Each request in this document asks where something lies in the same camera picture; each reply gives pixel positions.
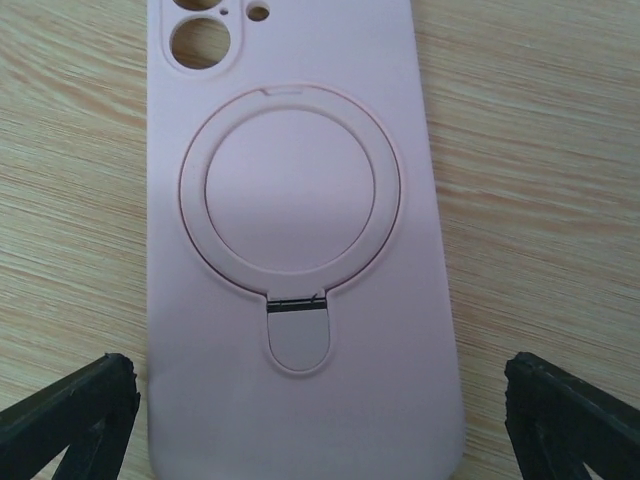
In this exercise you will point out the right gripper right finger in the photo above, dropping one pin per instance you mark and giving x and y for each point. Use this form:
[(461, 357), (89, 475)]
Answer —
[(562, 427)]

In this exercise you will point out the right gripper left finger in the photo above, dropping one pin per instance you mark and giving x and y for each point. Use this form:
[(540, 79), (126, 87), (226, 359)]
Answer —
[(87, 416)]

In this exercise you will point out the pink phone case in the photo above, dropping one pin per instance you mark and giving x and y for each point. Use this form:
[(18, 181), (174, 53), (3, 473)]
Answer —
[(298, 314)]

